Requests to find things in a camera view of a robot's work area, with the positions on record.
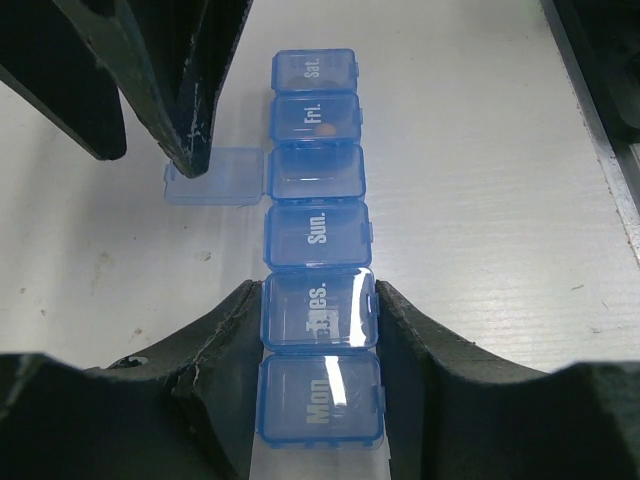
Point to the aluminium mounting rail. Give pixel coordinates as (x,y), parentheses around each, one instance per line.
(619,162)

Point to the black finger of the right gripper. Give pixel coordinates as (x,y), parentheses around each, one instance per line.
(170,60)
(44,60)

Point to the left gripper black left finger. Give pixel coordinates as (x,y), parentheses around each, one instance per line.
(183,408)

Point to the blue weekly pill organizer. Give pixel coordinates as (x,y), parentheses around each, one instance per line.
(320,384)

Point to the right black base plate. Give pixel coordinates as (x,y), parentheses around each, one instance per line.
(604,36)

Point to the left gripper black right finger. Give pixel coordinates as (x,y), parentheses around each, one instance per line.
(457,411)

